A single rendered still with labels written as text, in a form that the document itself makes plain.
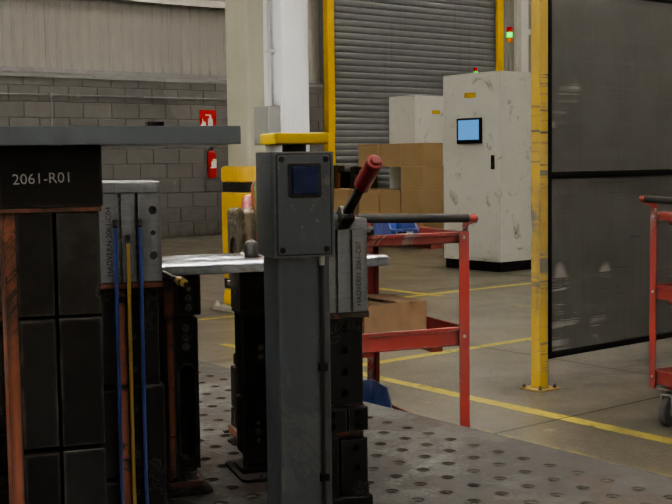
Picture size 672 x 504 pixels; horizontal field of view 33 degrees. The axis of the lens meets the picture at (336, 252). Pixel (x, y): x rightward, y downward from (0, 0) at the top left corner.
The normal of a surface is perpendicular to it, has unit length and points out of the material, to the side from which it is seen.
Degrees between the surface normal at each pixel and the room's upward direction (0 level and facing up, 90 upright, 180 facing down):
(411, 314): 90
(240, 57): 90
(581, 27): 89
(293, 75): 90
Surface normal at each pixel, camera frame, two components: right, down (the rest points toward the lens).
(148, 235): 0.33, 0.07
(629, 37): 0.62, 0.03
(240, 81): -0.79, 0.06
